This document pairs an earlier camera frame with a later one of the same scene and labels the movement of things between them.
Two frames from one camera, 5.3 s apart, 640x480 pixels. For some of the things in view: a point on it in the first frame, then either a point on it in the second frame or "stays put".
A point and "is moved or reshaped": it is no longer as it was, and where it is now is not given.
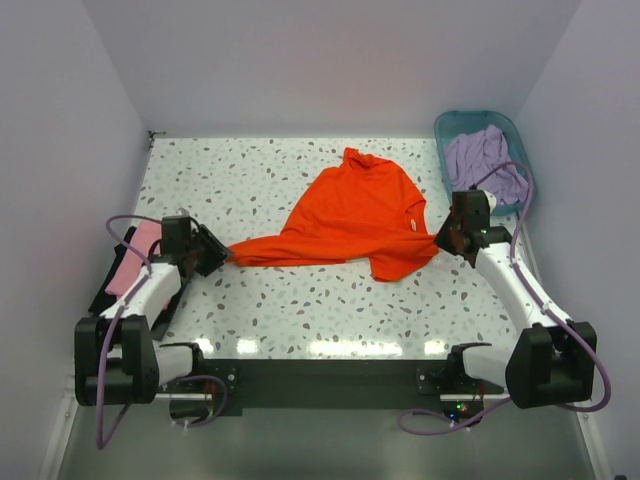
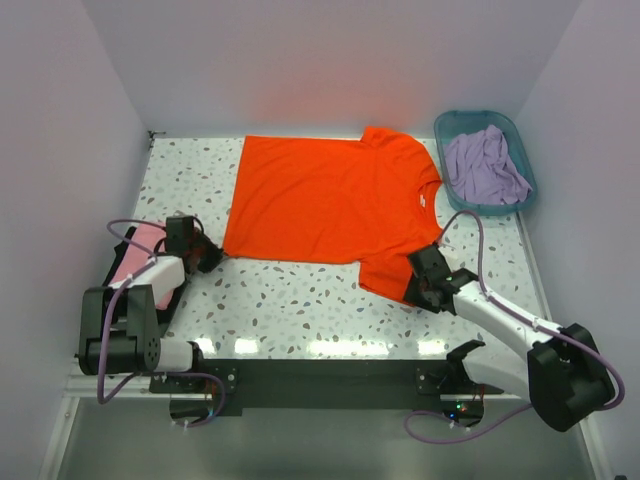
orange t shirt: [366, 211] is moved or reshaped
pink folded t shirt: [144, 236] stays put
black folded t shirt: [102, 301] stays put
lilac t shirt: [471, 157] stays put
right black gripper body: [457, 225] to [416, 295]
